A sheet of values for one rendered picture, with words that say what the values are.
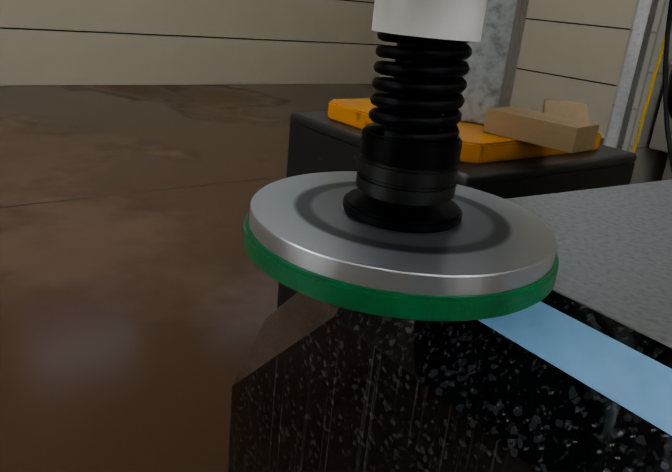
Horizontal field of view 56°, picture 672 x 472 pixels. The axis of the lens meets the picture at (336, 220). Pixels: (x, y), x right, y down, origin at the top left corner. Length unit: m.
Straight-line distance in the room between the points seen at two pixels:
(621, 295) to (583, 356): 0.08
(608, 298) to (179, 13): 6.55
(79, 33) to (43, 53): 0.38
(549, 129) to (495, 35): 0.26
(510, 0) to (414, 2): 1.06
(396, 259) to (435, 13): 0.15
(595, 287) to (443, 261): 0.20
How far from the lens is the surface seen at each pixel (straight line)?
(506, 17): 1.45
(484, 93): 1.46
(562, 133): 1.30
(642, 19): 3.46
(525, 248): 0.42
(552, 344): 0.50
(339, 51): 8.05
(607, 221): 0.73
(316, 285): 0.37
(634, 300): 0.54
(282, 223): 0.41
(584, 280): 0.55
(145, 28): 6.79
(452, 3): 0.40
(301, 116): 1.57
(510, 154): 1.34
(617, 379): 0.47
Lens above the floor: 1.02
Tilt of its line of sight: 19 degrees down
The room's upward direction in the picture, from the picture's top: 6 degrees clockwise
